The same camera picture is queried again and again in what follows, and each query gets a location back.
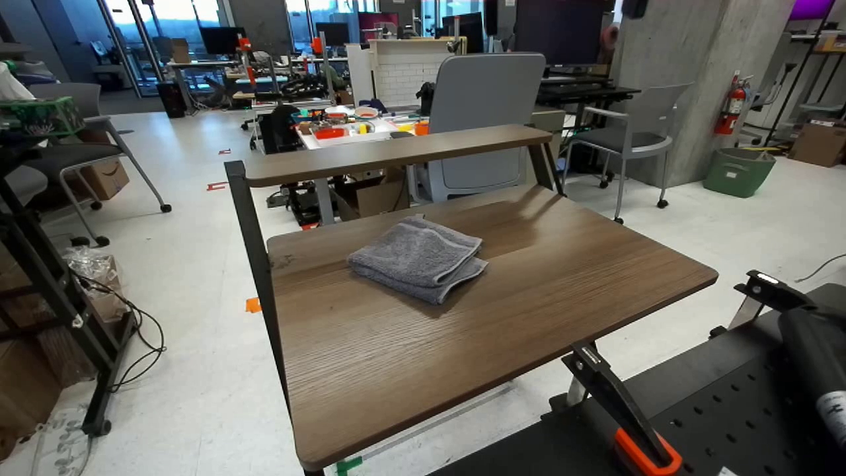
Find grey towel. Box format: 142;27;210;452
342;215;489;309

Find cardboard box under shelf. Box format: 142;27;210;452
333;175;411;222

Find wooden riser shelf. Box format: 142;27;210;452
241;121;555;189

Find white table with toys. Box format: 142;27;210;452
292;104;432;154

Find grey high-back office chair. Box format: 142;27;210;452
415;50;550;207

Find white pegboard cabinet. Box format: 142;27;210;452
342;34;469;111

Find black backpack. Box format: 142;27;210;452
257;101;307;155

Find black desk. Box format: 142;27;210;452
534;73;641;111

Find grey mesh chair with armrests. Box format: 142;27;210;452
561;83;693;224

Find large dark screen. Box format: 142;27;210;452
512;0;616;67

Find black orange bar clamp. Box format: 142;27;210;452
561;342;687;476
731;268;814;313

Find dark computer monitor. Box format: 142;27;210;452
197;23;245;59

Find green plastic bin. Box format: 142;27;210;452
699;144;779;202

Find small cardboard box under chair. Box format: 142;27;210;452
77;155;131;203

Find red fire extinguisher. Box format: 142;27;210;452
710;68;752;141

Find concrete pillar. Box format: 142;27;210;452
611;0;799;189

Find clear plastic bag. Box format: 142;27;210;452
57;243;124;297

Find grey chair with metal legs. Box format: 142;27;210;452
23;80;175;251

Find black metal rack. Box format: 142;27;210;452
0;144;140;440

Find black light stand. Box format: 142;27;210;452
758;14;838;152

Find cardboard box beside pillar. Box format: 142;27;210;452
788;117;846;170

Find black cylinder tool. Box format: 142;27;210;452
776;305;846;448

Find large brown cardboard boxes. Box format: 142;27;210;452
0;327;66;454

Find black metal table frame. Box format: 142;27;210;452
222;141;566;476

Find black floor cables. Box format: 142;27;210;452
107;293;168;395

